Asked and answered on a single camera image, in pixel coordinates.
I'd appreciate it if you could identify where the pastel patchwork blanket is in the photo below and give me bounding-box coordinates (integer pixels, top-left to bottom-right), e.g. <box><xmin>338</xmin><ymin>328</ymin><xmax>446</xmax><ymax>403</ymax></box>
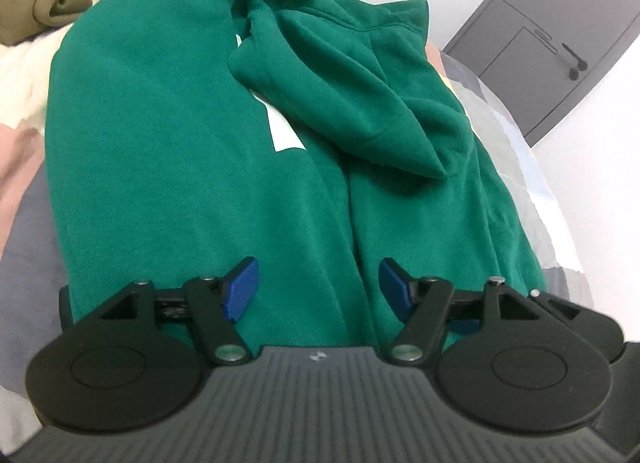
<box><xmin>0</xmin><ymin>38</ymin><xmax>596</xmax><ymax>444</ymax></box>

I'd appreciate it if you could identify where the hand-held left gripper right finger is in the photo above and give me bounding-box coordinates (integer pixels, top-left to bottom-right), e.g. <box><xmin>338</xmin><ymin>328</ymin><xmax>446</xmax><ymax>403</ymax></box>
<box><xmin>378</xmin><ymin>257</ymin><xmax>556</xmax><ymax>364</ymax></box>

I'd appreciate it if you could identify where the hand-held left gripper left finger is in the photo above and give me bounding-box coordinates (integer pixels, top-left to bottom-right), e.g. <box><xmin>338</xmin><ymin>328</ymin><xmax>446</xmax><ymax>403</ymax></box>
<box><xmin>75</xmin><ymin>257</ymin><xmax>261</xmax><ymax>365</ymax></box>

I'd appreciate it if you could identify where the cream cloth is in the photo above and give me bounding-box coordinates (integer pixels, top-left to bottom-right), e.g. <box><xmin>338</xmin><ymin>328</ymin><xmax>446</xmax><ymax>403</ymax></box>
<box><xmin>0</xmin><ymin>0</ymin><xmax>121</xmax><ymax>129</ymax></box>

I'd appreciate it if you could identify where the black door handle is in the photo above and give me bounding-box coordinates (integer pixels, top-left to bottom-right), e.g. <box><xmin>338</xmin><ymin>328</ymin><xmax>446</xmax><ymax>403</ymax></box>
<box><xmin>561</xmin><ymin>42</ymin><xmax>588</xmax><ymax>81</ymax></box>

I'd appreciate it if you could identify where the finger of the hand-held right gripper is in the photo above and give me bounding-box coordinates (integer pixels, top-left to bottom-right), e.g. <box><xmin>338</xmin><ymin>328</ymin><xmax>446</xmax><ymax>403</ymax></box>
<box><xmin>530</xmin><ymin>288</ymin><xmax>626</xmax><ymax>361</ymax></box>

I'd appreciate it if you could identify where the green hoodie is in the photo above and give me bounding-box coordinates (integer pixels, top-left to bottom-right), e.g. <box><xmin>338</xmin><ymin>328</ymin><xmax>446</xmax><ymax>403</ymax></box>
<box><xmin>44</xmin><ymin>0</ymin><xmax>546</xmax><ymax>359</ymax></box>

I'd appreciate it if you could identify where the grey door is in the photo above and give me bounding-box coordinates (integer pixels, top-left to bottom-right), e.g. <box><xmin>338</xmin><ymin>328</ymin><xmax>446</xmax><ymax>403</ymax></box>
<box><xmin>442</xmin><ymin>0</ymin><xmax>640</xmax><ymax>141</ymax></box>

